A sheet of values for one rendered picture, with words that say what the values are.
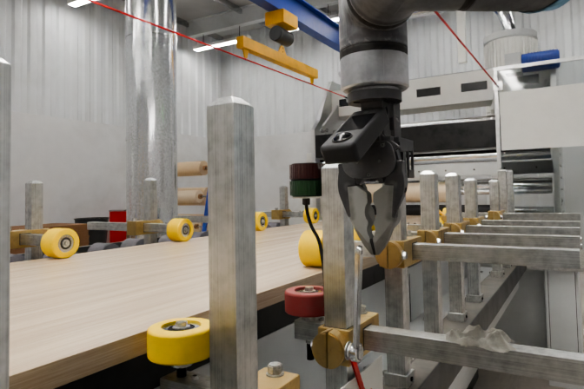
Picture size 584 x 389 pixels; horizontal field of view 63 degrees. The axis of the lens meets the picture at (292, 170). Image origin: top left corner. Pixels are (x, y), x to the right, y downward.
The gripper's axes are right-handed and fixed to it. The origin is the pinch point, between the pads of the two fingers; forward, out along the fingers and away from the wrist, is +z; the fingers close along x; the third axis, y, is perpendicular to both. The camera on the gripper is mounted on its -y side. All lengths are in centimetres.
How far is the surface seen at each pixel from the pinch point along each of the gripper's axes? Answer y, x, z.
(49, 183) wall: 409, 727, -30
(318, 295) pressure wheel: 7.7, 12.2, 9.0
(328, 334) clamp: 1.7, 7.5, 12.7
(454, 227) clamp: 77, 7, 4
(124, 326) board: -16.6, 27.1, 9.4
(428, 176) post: 54, 7, -10
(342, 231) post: 4.4, 6.3, -1.3
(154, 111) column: 254, 314, -85
